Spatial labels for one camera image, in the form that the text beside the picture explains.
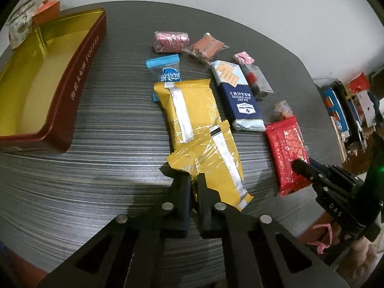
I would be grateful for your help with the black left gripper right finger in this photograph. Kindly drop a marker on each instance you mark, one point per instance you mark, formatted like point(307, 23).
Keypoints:
point(209, 222)

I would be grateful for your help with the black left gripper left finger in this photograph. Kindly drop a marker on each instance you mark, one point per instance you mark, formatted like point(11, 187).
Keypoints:
point(177, 204)

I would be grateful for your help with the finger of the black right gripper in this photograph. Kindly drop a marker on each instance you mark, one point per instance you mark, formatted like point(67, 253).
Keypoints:
point(312, 170)

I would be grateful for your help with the red snack packet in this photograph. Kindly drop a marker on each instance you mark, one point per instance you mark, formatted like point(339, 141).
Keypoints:
point(286, 144)

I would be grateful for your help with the small clear orange snack packet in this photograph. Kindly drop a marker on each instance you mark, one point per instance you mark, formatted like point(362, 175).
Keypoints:
point(283, 110)

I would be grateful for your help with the navy white cracker packet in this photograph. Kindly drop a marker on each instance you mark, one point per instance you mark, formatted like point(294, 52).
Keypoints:
point(237, 98)

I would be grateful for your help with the clear packet dark sesame bar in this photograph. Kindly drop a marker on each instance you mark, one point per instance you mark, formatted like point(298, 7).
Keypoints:
point(256, 80)

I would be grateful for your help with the small pink patterned candy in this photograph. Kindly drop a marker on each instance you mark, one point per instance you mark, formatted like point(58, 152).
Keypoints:
point(243, 58)

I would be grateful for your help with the blue white candy packet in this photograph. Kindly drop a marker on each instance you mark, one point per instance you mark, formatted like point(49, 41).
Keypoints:
point(165, 68)

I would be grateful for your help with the clear packet orange biscuits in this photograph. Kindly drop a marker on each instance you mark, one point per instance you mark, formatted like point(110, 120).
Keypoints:
point(205, 49)

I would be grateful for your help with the large pink patterned cake packet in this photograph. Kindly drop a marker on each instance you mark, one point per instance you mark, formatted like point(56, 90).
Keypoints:
point(170, 42)

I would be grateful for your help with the pink ribbon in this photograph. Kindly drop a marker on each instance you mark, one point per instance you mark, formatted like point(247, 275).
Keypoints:
point(324, 238)

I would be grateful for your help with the red gold toffee tin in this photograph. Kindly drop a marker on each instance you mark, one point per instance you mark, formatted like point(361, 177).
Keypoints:
point(42, 82)

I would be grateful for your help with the floral ceramic teapot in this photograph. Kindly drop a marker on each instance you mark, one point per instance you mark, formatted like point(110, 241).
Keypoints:
point(20, 22)

